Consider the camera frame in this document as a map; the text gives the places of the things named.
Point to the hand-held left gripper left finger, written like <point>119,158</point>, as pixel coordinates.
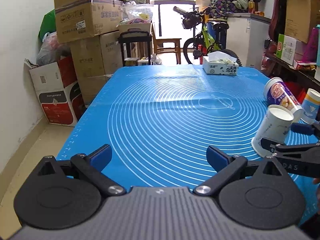
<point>102,156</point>

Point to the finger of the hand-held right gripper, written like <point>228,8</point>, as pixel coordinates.
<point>271,144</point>
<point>301,128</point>

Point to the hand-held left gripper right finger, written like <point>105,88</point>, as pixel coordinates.
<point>217,158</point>

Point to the white paper cup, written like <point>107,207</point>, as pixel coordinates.
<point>271,127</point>

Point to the blue and yellow paper cup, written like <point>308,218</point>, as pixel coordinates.
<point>311,105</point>

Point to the purple print paper cup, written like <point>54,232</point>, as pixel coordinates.
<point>281,93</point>

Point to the dark wooden side table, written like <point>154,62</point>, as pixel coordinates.
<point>290,71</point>

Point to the blue silicone baking mat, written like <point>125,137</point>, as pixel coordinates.
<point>155,110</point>

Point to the red and white appliance box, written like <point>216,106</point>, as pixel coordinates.
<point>57,92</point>

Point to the green and white carton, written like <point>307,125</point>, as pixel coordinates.
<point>287,50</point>

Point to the pink bag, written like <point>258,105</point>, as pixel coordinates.
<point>311,46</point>

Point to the white tissue box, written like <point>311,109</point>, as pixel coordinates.
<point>220,66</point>

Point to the tall brown cardboard box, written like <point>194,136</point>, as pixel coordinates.
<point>91,65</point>

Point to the white chest freezer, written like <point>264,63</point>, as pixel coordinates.
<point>247,37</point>

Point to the flat brown cardboard box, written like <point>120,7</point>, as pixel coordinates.
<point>301,15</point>

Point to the grey plastic bag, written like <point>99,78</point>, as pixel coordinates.
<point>51,48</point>

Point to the green bicycle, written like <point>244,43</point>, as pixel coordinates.
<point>203,37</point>

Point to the black stool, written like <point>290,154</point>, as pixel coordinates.
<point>135,38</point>

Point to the wooden stool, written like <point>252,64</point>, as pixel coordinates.
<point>166,43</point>

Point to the orange drink bottle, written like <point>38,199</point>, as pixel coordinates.
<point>252,5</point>

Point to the small cardboard box of clutter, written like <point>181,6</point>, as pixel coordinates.
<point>136,27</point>

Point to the large open cardboard box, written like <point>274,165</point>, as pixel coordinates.
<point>85,15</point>

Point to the green bag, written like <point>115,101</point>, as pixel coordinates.
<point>48,22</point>

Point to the pile of clothes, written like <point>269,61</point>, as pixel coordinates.
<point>230,0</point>

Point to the clear plastic bag of goods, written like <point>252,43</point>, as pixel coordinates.
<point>138,11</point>

